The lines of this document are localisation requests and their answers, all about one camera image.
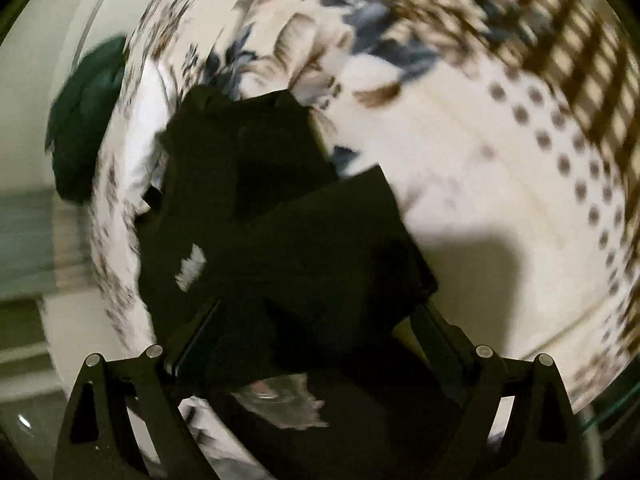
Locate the black lion print sweater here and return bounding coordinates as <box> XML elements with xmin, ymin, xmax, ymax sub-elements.
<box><xmin>134</xmin><ymin>86</ymin><xmax>456</xmax><ymax>479</ymax></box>

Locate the grey striped curtain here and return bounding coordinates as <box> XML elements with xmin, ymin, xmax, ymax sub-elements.
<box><xmin>1</xmin><ymin>188</ymin><xmax>96</xmax><ymax>300</ymax></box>

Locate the floral bed blanket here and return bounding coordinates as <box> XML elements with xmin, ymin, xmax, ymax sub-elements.
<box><xmin>93</xmin><ymin>0</ymin><xmax>639</xmax><ymax>409</ymax></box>

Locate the dark green pillow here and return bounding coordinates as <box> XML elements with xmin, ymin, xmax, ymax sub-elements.
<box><xmin>44</xmin><ymin>36</ymin><xmax>126</xmax><ymax>204</ymax></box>

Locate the white folded cloth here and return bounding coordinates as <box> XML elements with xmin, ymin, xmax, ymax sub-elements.
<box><xmin>120</xmin><ymin>61</ymin><xmax>178</xmax><ymax>210</ymax></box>

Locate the brown checkered blanket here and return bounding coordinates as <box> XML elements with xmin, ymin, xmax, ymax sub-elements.
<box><xmin>384</xmin><ymin>0</ymin><xmax>639</xmax><ymax>217</ymax></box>

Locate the white bed headboard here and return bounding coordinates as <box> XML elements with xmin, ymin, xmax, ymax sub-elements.
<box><xmin>0</xmin><ymin>0</ymin><xmax>181</xmax><ymax>111</ymax></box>

